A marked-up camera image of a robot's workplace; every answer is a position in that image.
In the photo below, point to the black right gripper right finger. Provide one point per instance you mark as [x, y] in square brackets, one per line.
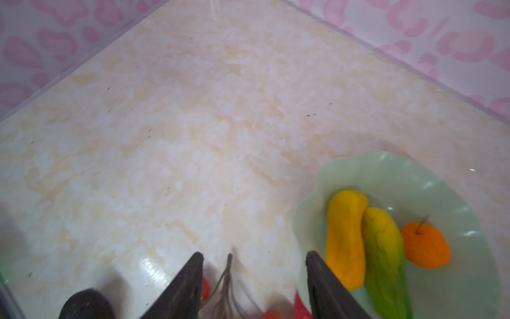
[327, 296]

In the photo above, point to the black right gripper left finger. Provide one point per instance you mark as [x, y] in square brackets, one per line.
[182, 297]

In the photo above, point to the red lychee bunch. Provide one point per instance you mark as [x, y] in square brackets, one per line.
[222, 302]

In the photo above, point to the yellow orange fake mango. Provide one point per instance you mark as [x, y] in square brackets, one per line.
[345, 253]

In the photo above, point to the yellow green fake fruit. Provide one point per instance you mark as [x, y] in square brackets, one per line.
[385, 279]

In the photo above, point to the dark fake avocado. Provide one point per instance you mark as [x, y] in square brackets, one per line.
[87, 304]

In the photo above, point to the small fake orange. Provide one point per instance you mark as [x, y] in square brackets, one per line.
[425, 246]

